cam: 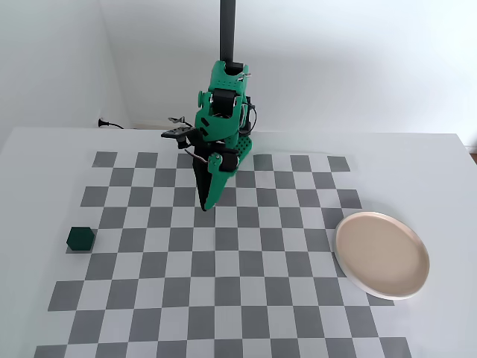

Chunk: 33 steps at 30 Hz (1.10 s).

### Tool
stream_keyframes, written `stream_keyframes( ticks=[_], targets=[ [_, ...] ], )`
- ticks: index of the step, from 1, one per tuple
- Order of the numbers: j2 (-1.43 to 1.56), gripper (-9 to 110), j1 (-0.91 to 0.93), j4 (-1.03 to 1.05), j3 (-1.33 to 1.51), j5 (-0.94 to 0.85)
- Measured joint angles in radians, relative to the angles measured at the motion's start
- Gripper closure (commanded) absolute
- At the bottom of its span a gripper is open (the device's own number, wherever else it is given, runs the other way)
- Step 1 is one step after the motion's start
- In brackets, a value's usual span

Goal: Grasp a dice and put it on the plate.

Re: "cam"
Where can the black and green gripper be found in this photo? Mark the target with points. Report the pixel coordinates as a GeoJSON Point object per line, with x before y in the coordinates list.
{"type": "Point", "coordinates": [219, 172]}

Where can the dark green cube dice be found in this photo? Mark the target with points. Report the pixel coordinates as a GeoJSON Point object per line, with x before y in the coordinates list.
{"type": "Point", "coordinates": [80, 239]}

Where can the green robot arm base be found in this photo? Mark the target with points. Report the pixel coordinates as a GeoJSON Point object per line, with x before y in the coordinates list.
{"type": "Point", "coordinates": [246, 149]}

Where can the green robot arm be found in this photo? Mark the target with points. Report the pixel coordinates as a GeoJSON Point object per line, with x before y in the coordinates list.
{"type": "Point", "coordinates": [223, 74]}

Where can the beige round plate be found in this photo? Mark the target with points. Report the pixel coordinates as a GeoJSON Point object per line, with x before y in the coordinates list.
{"type": "Point", "coordinates": [382, 255]}

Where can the grey white checkerboard mat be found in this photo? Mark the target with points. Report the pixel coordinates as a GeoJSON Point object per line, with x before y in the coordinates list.
{"type": "Point", "coordinates": [223, 283]}

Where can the black vertical pole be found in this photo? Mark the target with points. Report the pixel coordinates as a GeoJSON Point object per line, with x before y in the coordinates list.
{"type": "Point", "coordinates": [227, 30]}

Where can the black camera circuit board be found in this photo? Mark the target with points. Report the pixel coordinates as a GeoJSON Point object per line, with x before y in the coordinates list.
{"type": "Point", "coordinates": [177, 133]}

